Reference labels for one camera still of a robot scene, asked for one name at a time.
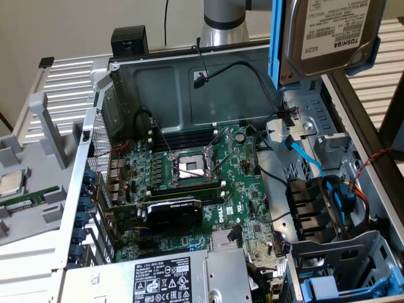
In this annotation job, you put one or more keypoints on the green motherboard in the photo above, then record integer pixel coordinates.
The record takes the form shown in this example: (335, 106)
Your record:
(142, 158)

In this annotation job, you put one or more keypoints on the coin cell battery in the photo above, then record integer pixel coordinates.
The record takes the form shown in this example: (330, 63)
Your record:
(241, 137)

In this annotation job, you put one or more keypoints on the open PC case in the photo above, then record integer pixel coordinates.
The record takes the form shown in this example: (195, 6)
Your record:
(164, 94)

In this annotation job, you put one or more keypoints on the empty blue disk carrier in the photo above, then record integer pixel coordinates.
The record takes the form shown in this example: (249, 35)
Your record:
(322, 284)

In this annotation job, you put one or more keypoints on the grey parts rack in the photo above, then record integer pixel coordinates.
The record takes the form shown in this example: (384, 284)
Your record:
(52, 139)

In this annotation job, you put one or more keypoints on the black RAM slot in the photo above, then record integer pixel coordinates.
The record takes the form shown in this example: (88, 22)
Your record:
(183, 135)
(183, 142)
(189, 188)
(208, 197)

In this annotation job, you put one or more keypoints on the green RAM stick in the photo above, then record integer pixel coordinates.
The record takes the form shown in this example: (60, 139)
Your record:
(44, 193)

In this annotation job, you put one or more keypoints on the metal locking lever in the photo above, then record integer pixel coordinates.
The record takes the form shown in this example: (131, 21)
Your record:
(222, 164)
(164, 142)

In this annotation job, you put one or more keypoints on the CPU socket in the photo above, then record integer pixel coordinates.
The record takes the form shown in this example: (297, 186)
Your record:
(189, 164)

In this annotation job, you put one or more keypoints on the metal socket cover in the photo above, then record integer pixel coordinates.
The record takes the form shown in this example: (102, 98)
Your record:
(211, 156)

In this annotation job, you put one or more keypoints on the grey power supply unit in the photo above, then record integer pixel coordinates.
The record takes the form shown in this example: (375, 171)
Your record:
(104, 284)

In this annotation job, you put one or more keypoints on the black graphics card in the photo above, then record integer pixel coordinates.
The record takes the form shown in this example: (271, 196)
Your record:
(176, 217)

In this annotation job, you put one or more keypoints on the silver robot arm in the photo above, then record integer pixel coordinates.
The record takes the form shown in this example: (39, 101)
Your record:
(233, 34)

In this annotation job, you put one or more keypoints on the silver metal drive cage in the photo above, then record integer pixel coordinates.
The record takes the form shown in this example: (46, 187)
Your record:
(318, 104)

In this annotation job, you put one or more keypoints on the blue slot retainer clip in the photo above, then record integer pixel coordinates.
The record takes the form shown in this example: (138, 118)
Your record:
(76, 252)
(90, 175)
(85, 204)
(82, 219)
(79, 235)

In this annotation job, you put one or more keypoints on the silver CPU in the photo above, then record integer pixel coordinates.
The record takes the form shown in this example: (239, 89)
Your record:
(11, 183)

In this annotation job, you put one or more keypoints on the hard disk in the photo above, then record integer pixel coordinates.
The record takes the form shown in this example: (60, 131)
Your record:
(331, 31)

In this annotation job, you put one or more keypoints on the silver heat sink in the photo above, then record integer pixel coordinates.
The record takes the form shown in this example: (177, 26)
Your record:
(219, 240)

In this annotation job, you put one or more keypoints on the black box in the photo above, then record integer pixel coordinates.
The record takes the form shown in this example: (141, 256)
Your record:
(129, 39)

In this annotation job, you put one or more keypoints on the dark brown panel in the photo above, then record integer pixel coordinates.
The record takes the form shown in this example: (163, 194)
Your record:
(391, 107)

